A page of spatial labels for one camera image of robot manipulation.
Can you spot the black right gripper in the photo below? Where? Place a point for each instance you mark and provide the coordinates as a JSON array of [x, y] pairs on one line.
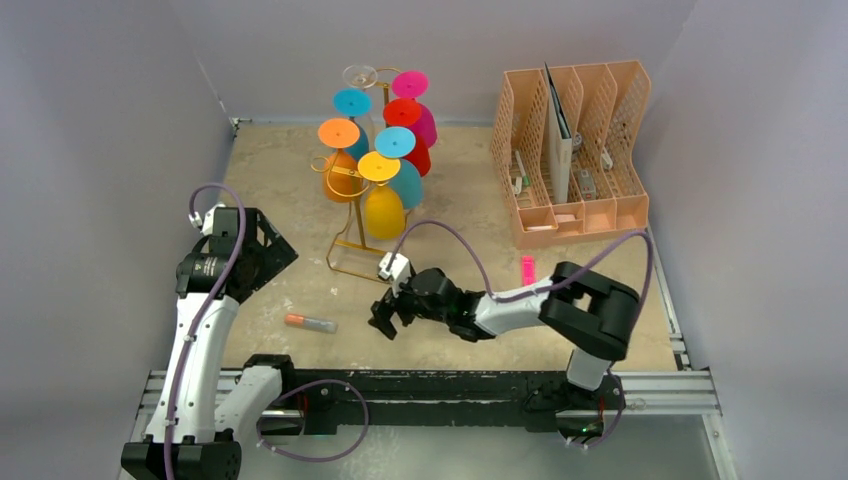
[[400, 302]]

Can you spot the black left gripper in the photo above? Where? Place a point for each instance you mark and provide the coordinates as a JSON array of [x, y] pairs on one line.
[[276, 256]]

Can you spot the yellow wine glass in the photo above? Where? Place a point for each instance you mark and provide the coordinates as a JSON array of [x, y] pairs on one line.
[[384, 212]]

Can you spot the light blue wine glass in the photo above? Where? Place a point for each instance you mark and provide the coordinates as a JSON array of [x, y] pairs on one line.
[[404, 172]]

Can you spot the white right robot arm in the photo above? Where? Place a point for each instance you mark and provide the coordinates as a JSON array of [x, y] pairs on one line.
[[595, 313]]

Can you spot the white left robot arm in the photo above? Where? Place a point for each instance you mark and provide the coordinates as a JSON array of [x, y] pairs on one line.
[[191, 435]]

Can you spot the orange wine glass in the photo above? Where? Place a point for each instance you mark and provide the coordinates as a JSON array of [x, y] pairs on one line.
[[339, 134]]

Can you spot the teal rear wine glass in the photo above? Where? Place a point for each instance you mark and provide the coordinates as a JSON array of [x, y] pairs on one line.
[[356, 105]]

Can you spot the red wine glass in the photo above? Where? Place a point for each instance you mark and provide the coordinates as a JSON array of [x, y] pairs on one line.
[[420, 157]]

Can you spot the clear wine glass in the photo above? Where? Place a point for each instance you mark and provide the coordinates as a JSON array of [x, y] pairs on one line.
[[360, 76]]

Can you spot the magenta wine glass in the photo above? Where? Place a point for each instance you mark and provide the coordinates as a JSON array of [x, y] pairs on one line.
[[408, 86]]

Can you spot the orange grey marker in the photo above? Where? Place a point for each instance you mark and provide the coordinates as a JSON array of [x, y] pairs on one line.
[[311, 324]]

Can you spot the pink highlighter marker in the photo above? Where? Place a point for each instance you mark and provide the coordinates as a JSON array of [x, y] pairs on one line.
[[528, 271]]

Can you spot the white folder in organizer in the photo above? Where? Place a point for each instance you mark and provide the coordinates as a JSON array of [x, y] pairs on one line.
[[559, 143]]

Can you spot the peach plastic file organizer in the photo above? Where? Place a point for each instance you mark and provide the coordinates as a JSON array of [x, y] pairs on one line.
[[604, 104]]

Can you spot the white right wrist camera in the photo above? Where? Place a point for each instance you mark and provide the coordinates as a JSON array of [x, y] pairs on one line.
[[394, 268]]

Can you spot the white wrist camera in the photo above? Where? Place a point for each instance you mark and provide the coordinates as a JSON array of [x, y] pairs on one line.
[[394, 268], [205, 223]]

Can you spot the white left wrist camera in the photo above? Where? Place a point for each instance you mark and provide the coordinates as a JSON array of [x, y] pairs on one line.
[[205, 223]]

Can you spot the gold wire glass rack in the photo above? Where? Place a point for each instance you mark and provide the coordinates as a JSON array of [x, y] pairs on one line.
[[353, 235]]

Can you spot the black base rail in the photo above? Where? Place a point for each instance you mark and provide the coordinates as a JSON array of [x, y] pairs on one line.
[[322, 400]]

